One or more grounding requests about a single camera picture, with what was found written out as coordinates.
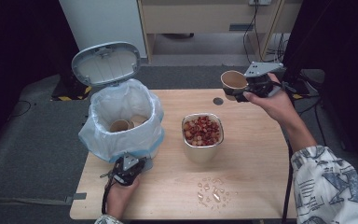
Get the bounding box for person's left hand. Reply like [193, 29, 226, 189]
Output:
[105, 177, 141, 219]

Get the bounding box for light wooden desk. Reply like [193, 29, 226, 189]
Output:
[137, 0, 304, 63]

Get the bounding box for black curtain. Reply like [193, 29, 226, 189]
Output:
[281, 0, 358, 171]
[0, 0, 87, 162]

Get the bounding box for hand-held gripper black cable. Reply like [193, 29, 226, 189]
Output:
[100, 172, 117, 217]
[273, 79, 297, 224]

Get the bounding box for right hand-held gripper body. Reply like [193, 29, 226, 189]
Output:
[243, 61, 284, 98]

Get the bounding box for stand base with hazard tape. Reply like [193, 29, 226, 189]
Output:
[287, 70, 311, 101]
[50, 74, 93, 102]

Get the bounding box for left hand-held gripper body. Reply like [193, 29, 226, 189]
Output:
[108, 154, 147, 187]

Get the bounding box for red and white food scraps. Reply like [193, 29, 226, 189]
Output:
[183, 115, 222, 147]

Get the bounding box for spilled water drops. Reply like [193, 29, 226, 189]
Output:
[196, 176, 241, 210]

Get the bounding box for left hand-held gripper black cable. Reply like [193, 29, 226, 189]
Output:
[100, 172, 117, 217]

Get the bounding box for grey tape strip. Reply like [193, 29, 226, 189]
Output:
[64, 192, 88, 205]

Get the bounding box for black hanging cable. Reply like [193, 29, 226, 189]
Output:
[242, 1, 269, 66]

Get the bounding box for person's right hand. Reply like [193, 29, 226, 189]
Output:
[242, 73, 303, 127]

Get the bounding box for bundle of cables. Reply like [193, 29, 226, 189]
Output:
[267, 33, 291, 66]

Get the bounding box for white grey pedal trash bin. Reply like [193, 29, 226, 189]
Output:
[71, 41, 166, 171]

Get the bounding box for long black floor cable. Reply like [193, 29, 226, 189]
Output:
[296, 94, 347, 150]

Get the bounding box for thin black floor cable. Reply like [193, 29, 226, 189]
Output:
[10, 100, 33, 119]

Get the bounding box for white power strip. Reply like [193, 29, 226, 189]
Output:
[249, 0, 272, 7]

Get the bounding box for white cabinet panel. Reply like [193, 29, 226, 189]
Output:
[59, 0, 147, 59]

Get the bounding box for square metal container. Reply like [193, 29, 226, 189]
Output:
[181, 112, 225, 165]

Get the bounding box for translucent white blue trash bag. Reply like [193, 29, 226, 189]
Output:
[77, 77, 166, 164]

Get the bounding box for brown paper cup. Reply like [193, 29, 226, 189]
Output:
[220, 70, 249, 102]
[109, 119, 135, 133]
[130, 114, 150, 128]

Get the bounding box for right hand-held gripper black cable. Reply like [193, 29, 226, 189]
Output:
[273, 79, 297, 224]

